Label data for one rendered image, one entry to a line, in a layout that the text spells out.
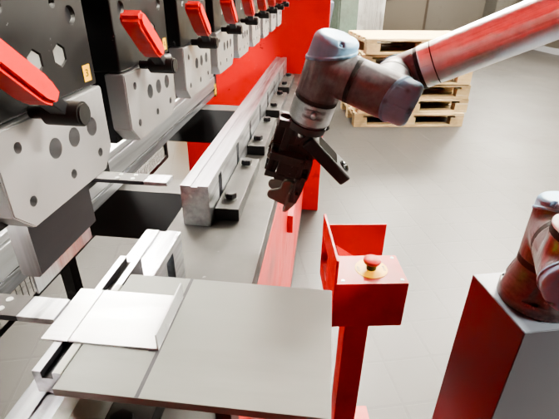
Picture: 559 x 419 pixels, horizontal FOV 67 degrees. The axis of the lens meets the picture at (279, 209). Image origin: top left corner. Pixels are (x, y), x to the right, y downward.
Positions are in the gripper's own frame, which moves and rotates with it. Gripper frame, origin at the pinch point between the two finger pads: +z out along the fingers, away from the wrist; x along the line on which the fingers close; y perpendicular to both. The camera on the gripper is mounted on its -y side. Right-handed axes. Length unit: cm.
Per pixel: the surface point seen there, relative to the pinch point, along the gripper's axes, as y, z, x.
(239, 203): 10.0, 5.9, -4.6
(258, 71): 13, 41, -169
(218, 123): 23, 33, -86
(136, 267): 22.5, -7.0, 30.1
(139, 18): 25, -39, 28
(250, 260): 5.7, 4.6, 13.0
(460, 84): -187, 69, -352
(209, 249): 13.8, 7.3, 10.0
